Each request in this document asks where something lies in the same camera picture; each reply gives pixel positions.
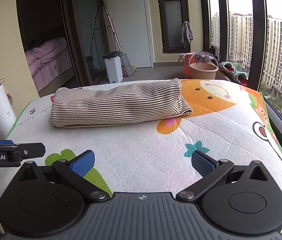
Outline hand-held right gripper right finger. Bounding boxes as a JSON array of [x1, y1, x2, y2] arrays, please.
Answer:
[[176, 151, 269, 203]]

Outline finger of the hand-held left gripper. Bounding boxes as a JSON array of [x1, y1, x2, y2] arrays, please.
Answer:
[[0, 140, 46, 159]]

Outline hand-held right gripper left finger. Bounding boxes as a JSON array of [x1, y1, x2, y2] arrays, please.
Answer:
[[18, 150, 110, 203]]

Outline beige striped garment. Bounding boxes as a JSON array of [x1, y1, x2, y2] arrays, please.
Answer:
[[50, 78, 193, 130]]

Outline cartoon printed mat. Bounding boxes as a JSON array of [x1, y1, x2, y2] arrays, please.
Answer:
[[0, 79, 282, 230]]

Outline beige plastic bucket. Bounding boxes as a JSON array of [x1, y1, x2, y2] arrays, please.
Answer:
[[189, 62, 218, 80]]

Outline green slipper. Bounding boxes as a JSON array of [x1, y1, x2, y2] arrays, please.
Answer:
[[218, 61, 236, 74], [232, 70, 248, 87]]

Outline pink bed blanket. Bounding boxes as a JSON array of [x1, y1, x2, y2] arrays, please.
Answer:
[[25, 37, 73, 93]]

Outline grey rag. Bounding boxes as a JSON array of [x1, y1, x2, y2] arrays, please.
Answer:
[[193, 52, 215, 63]]

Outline flat mop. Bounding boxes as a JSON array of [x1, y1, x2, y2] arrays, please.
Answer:
[[100, 0, 134, 77]]

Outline sliding glass door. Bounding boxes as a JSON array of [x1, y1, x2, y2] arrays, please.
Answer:
[[63, 0, 109, 85]]

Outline grey hanging towel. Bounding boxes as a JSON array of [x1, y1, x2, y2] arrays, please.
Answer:
[[180, 21, 194, 48]]

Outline apartment buildings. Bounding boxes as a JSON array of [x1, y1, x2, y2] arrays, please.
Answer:
[[211, 11, 282, 120]]

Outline white door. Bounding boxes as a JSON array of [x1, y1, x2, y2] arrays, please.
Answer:
[[105, 0, 154, 68]]

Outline dark framed frosted window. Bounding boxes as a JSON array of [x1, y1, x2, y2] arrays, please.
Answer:
[[157, 0, 190, 54]]

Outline dark window frame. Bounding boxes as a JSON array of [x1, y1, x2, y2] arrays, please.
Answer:
[[198, 0, 282, 135]]

